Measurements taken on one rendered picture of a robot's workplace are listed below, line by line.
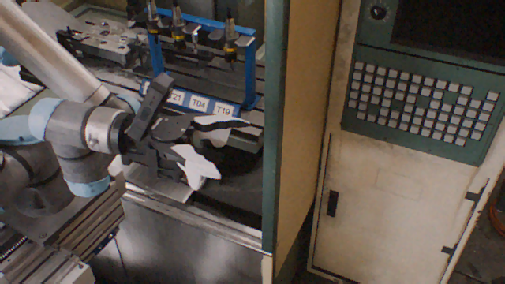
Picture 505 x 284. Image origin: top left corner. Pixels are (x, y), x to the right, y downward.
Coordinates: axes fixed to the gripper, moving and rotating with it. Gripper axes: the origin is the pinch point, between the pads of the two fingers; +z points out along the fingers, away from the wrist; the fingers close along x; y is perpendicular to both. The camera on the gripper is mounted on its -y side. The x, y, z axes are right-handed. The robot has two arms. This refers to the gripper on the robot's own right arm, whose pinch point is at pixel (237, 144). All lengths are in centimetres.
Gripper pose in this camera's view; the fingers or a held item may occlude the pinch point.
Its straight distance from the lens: 72.7
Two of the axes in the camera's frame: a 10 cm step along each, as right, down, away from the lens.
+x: -2.7, 5.3, -8.0
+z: 9.6, 1.8, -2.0
